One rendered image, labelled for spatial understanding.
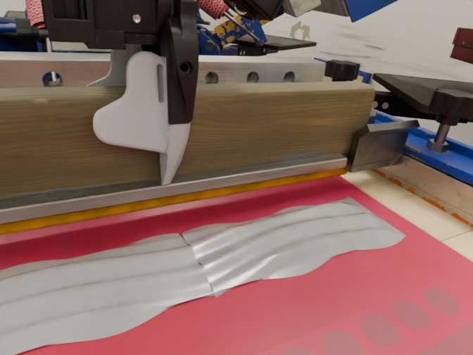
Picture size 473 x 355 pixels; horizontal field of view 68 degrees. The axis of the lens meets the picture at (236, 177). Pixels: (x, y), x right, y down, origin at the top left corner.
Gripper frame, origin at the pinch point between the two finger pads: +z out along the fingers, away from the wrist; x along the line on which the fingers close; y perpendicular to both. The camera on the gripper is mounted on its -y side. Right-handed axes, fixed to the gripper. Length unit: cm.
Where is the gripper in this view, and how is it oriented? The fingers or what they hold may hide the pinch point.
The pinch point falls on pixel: (164, 153)
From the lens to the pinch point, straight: 28.6
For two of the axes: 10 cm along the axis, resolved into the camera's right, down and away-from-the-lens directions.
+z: -0.9, 8.9, 4.5
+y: -8.9, 1.4, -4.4
